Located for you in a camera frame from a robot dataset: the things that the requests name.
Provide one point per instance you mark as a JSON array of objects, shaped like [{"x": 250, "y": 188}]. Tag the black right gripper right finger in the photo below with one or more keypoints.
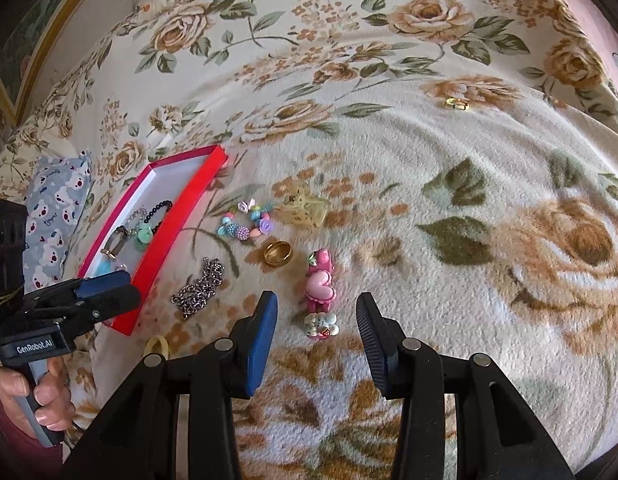
[{"x": 381, "y": 338}]

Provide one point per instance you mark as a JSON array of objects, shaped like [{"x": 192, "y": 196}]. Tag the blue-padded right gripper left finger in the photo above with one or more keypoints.
[{"x": 255, "y": 343}]

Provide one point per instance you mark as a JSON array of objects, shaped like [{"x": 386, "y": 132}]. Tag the translucent yellow claw clip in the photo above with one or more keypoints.
[{"x": 302, "y": 208}]

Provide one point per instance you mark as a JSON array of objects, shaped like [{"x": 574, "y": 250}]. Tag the mint green fabric scrunchie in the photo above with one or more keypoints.
[{"x": 143, "y": 236}]

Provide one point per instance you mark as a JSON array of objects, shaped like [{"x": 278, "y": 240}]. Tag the person's left hand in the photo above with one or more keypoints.
[{"x": 56, "y": 411}]

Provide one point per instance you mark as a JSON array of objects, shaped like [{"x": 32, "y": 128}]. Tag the small pastel bear charm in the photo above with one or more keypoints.
[{"x": 321, "y": 325}]

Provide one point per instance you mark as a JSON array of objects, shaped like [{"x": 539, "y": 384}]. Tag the pink heart hair clip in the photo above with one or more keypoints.
[{"x": 319, "y": 289}]

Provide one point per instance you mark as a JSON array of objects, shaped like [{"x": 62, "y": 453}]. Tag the blue bear print pillow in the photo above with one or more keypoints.
[{"x": 55, "y": 200}]

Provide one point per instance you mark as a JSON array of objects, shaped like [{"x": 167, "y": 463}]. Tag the pink white open box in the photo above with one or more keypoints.
[{"x": 164, "y": 195}]

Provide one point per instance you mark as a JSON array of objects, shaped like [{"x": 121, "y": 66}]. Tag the floral bedspread blanket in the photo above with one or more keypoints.
[{"x": 469, "y": 152}]

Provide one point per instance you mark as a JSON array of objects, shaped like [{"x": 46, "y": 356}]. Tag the gold framed headboard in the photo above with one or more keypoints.
[{"x": 28, "y": 31}]

